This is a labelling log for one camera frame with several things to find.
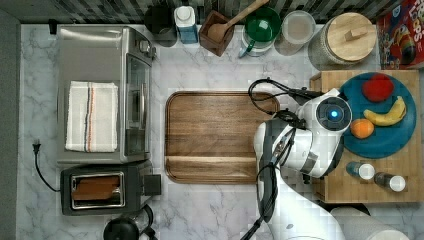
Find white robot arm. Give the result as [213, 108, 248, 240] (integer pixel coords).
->
[242, 89, 352, 240]

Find light wooden drawer block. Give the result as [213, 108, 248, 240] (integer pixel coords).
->
[312, 70, 423, 204]

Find wooden cutting board tray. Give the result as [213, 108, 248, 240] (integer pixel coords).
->
[165, 91, 280, 184]

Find wooden spoon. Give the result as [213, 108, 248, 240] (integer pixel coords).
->
[207, 0, 270, 43]

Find dark wooden square box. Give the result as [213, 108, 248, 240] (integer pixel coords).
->
[199, 10, 234, 57]

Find blue white bottle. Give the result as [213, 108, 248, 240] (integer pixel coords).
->
[174, 6, 198, 44]

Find black cup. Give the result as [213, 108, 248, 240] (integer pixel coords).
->
[144, 5, 177, 47]

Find silver toaster oven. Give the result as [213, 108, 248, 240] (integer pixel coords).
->
[57, 25, 155, 164]

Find striped folded towel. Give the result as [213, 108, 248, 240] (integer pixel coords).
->
[65, 81, 118, 153]

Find black coffee maker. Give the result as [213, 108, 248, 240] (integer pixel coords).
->
[103, 205, 158, 240]

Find black slot toaster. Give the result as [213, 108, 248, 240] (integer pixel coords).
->
[60, 160, 161, 216]

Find orange plush fruit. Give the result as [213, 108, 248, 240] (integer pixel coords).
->
[350, 119, 374, 139]

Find jar with wooden lid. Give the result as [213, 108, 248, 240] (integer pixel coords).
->
[308, 12, 377, 70]

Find blue shaker white cap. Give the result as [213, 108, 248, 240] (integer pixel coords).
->
[346, 162, 375, 180]

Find red plush apple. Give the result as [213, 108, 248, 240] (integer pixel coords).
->
[362, 73, 394, 102]

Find blue round plate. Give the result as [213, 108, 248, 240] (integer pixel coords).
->
[340, 72, 417, 159]

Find yellow plush banana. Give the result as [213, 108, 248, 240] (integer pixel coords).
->
[363, 96, 407, 127]

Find dark shaker white cap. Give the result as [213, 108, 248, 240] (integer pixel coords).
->
[374, 172, 406, 192]

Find red Froot Loops box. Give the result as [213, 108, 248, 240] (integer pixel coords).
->
[376, 0, 424, 70]

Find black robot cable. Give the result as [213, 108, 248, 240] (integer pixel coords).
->
[239, 78, 325, 240]

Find black power cord plug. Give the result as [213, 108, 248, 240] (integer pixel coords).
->
[32, 139, 62, 193]

